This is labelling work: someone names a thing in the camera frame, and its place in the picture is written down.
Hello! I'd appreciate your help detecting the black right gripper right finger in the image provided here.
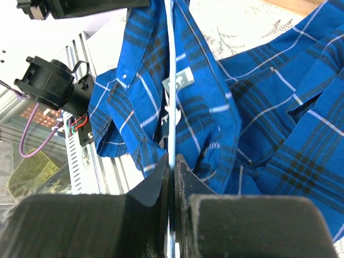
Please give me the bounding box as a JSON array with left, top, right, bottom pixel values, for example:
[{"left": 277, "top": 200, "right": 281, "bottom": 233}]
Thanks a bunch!
[{"left": 174, "top": 154, "right": 337, "bottom": 257}]

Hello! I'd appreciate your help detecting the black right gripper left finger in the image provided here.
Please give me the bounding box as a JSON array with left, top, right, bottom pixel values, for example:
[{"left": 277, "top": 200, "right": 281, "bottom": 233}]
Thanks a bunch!
[{"left": 1, "top": 155, "right": 169, "bottom": 257}]

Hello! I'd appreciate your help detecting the blue shirt wire hanger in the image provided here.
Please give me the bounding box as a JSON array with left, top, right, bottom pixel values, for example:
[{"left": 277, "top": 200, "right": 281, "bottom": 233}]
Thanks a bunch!
[{"left": 164, "top": 1, "right": 177, "bottom": 257}]

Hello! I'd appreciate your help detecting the blue plaid shirt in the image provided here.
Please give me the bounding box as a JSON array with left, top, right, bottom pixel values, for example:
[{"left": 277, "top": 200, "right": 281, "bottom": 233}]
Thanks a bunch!
[{"left": 88, "top": 0, "right": 344, "bottom": 242}]

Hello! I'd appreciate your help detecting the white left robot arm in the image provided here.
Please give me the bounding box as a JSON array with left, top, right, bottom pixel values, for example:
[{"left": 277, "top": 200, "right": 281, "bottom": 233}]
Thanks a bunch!
[{"left": 14, "top": 1, "right": 150, "bottom": 117}]

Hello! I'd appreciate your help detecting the wooden clothes rack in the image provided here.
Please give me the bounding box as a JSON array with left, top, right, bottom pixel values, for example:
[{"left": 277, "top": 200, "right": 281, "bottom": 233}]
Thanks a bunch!
[{"left": 264, "top": 0, "right": 324, "bottom": 17}]

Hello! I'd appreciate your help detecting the aluminium mounting rail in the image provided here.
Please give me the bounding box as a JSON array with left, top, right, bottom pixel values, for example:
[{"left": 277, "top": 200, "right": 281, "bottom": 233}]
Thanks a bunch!
[{"left": 0, "top": 31, "right": 146, "bottom": 196}]

